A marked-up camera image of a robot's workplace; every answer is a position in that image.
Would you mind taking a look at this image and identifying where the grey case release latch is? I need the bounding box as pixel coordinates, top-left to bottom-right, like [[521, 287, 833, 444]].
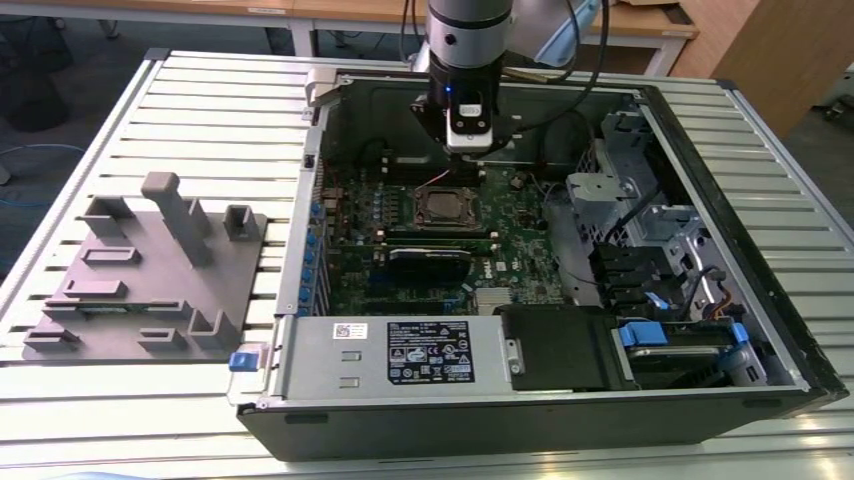
[[302, 68, 342, 109]]

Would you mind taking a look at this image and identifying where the metal socket cover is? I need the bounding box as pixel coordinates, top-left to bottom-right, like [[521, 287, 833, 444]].
[[410, 184, 487, 232]]

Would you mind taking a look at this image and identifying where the silver power supply unit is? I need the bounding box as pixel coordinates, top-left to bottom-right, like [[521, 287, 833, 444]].
[[262, 314, 527, 407]]

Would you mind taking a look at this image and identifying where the hard disk in blue carrier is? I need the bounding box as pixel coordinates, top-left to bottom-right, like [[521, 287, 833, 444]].
[[612, 318, 759, 391]]

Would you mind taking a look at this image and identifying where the wooden cabinet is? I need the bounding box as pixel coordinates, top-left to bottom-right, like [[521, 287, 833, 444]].
[[669, 0, 854, 141]]

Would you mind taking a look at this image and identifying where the green motherboard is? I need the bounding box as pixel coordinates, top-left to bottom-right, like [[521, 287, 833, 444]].
[[317, 158, 592, 321]]

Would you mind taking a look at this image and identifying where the grey parts rack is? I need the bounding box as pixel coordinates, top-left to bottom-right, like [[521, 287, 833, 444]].
[[18, 171, 272, 362]]

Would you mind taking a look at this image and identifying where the silver metal drive cage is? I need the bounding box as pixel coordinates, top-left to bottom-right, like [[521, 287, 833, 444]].
[[564, 107, 719, 301]]

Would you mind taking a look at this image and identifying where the black plastic disk bay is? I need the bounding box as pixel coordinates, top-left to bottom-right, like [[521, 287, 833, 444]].
[[587, 245, 679, 309]]

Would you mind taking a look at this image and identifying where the silver CPU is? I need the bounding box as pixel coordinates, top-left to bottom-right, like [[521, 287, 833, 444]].
[[425, 192, 469, 221]]

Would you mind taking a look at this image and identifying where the black open PC case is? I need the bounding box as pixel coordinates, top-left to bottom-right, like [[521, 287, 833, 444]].
[[225, 67, 849, 463]]

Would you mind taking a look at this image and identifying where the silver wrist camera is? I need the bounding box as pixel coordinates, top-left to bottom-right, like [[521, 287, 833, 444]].
[[444, 102, 499, 153]]

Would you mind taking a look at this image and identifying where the dark office chair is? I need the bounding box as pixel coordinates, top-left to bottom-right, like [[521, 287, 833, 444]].
[[0, 14, 74, 134]]

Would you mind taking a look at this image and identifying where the green RAM stick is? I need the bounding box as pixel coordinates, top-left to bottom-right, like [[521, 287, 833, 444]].
[[77, 302, 148, 315], [384, 238, 499, 250]]

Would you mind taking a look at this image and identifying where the black fan shroud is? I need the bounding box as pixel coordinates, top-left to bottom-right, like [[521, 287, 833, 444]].
[[496, 304, 625, 394]]

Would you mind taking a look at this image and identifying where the wooden desk white frame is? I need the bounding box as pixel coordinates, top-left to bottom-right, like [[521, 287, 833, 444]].
[[36, 0, 298, 40], [292, 0, 700, 77]]

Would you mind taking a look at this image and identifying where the CPU socket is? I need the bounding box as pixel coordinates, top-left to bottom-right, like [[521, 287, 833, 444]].
[[408, 183, 488, 233]]

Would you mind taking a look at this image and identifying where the black power cable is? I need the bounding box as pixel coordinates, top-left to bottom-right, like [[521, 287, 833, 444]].
[[599, 182, 665, 249]]

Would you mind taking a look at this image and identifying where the black graphics card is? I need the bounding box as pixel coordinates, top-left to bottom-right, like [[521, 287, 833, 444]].
[[384, 246, 473, 290]]

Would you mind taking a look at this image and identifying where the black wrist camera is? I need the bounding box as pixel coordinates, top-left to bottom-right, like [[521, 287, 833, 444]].
[[406, 93, 438, 121]]

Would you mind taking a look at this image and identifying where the silver chipset heat sink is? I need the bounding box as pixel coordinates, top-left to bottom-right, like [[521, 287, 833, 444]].
[[473, 286, 516, 307]]

